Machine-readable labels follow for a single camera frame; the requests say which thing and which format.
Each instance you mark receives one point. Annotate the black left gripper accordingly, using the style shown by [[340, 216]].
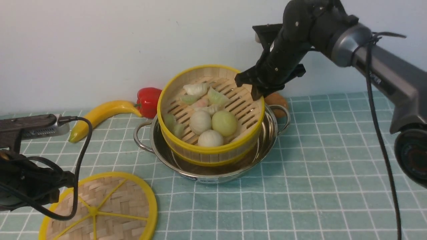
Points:
[[35, 177]]

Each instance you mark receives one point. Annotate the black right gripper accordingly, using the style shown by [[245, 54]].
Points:
[[278, 63]]

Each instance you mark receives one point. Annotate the yellow-rimmed bamboo steamer basket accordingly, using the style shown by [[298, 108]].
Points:
[[183, 141]]

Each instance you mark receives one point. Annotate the yellow woven bamboo steamer lid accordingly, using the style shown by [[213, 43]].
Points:
[[111, 206]]

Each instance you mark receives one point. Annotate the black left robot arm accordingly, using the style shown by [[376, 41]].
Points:
[[12, 200]]

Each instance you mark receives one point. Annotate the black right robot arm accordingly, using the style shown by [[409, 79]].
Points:
[[325, 27]]

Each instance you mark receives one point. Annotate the brown bread roll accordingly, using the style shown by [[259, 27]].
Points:
[[277, 99]]

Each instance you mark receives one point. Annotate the light green toy dumpling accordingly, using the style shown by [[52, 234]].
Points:
[[217, 98]]

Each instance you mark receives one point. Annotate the green round steamed bun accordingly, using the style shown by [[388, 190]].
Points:
[[225, 123]]

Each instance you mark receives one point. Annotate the pink toy dumpling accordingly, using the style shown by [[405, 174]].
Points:
[[201, 103]]

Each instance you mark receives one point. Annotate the white toy dumpling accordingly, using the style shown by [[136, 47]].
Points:
[[198, 89]]

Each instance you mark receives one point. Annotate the white round steamed bun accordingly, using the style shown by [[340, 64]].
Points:
[[200, 121]]

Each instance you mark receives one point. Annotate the white front steamed bun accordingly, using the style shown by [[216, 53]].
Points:
[[210, 138]]

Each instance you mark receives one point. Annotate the pale green small dumpling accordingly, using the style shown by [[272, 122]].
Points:
[[189, 99]]

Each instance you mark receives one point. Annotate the yellow plastic banana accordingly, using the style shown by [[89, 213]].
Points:
[[99, 114]]

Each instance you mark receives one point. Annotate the green dumpling at left rim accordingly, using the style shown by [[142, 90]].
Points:
[[169, 121]]

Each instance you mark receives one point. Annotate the red plastic bell pepper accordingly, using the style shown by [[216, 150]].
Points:
[[147, 100]]

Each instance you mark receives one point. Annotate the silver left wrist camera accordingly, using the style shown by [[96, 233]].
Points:
[[15, 130]]

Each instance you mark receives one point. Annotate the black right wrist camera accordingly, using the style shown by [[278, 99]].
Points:
[[266, 34]]

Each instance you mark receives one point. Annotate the stainless steel two-handled pot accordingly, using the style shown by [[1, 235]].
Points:
[[276, 120]]

